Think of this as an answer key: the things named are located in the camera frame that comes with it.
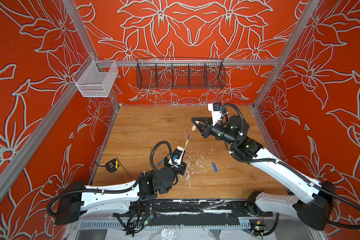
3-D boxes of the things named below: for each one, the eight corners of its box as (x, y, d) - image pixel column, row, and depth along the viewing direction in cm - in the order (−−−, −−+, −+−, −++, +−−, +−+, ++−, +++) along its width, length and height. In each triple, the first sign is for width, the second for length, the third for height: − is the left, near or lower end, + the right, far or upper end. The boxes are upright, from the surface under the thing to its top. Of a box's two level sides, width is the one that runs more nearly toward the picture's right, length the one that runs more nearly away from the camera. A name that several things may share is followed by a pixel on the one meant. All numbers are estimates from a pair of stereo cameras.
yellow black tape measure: (109, 174, 86) (107, 172, 84) (106, 166, 90) (104, 164, 87) (120, 167, 89) (119, 165, 87) (117, 159, 92) (115, 157, 90)
